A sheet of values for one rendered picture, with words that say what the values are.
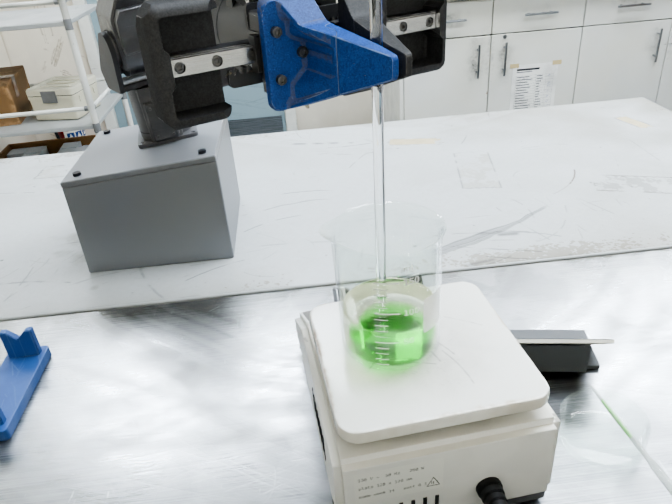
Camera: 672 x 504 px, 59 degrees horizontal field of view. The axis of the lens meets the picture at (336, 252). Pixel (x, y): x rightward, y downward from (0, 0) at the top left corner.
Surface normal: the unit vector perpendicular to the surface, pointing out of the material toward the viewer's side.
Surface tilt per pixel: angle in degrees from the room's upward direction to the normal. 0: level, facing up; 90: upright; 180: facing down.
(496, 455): 90
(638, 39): 90
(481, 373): 0
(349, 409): 0
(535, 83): 90
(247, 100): 90
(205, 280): 0
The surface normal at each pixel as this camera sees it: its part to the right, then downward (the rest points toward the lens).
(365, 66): -0.66, 0.41
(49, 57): 0.10, 0.50
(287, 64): 0.52, 0.40
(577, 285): -0.07, -0.86
